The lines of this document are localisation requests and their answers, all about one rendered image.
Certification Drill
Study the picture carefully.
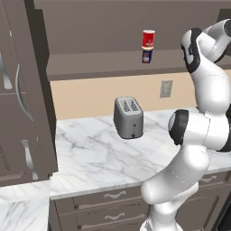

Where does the brown base cabinet door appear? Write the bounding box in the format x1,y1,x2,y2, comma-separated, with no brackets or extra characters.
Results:
176,192,224,231

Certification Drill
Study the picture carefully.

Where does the grey toaster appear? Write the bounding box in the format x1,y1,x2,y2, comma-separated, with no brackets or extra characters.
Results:
113,96,144,140

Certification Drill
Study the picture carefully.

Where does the blue can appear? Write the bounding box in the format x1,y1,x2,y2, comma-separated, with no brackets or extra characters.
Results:
142,49,153,64

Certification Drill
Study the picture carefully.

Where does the red can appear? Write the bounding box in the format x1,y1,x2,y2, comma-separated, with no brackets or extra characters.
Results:
142,29,156,51

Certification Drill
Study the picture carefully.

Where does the brown drawer front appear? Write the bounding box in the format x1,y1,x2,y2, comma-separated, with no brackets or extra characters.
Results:
198,171,231,189
75,204,151,231
71,186,146,210

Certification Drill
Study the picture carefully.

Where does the black appliance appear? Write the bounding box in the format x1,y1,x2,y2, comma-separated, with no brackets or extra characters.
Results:
216,207,231,231

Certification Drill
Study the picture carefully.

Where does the grey wall outlet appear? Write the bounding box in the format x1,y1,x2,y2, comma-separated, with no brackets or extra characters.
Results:
159,79,174,99

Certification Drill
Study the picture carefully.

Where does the silver drawer handle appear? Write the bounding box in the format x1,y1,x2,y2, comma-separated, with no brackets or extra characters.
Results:
104,212,126,221
200,174,217,184
103,190,127,200

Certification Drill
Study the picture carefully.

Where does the brown wall cabinet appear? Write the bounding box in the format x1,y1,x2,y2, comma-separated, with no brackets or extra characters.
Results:
24,0,231,82

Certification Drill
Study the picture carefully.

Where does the curved silver door handle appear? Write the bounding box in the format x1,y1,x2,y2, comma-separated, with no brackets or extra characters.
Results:
14,62,34,122

